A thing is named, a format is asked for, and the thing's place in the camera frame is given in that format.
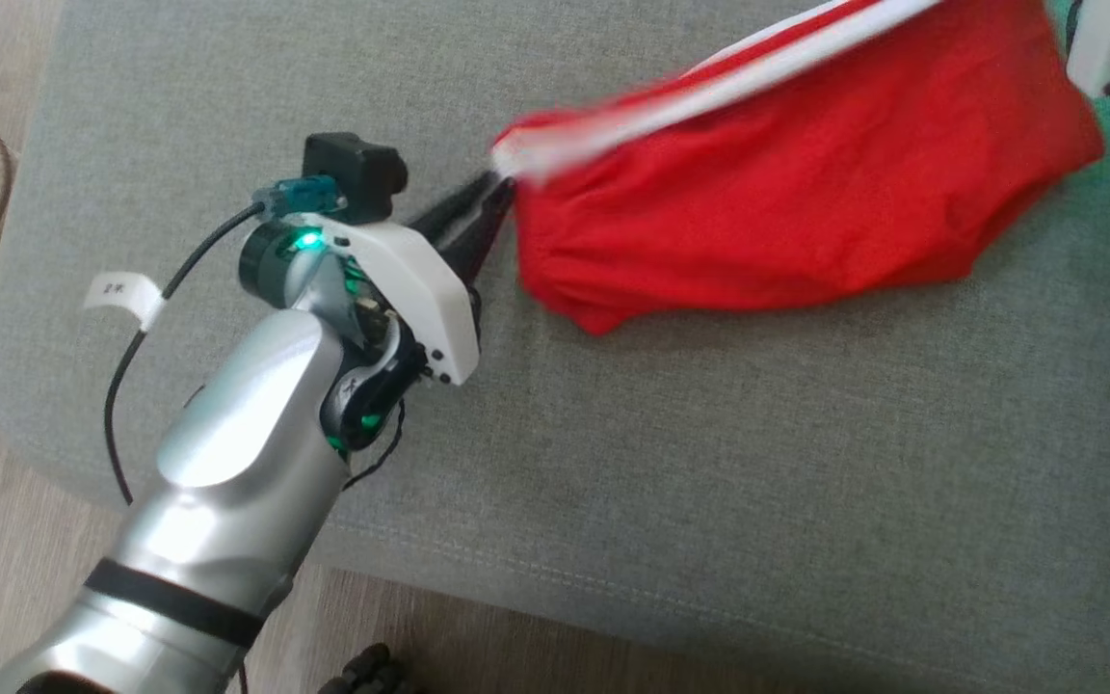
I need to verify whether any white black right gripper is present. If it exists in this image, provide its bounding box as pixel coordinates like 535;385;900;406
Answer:
1064;0;1110;101

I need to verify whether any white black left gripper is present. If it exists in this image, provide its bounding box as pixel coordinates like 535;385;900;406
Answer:
322;168;519;388

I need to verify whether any red white garment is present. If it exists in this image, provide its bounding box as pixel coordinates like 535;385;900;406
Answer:
491;0;1108;337

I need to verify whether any grey fabric sofa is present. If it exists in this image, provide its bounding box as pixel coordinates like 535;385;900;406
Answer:
0;0;1110;694

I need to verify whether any black cable with blue plug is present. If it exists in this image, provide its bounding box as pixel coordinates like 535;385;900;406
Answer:
103;173;346;509

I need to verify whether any white paper cable label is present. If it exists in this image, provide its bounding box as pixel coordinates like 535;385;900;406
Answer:
82;271;168;331

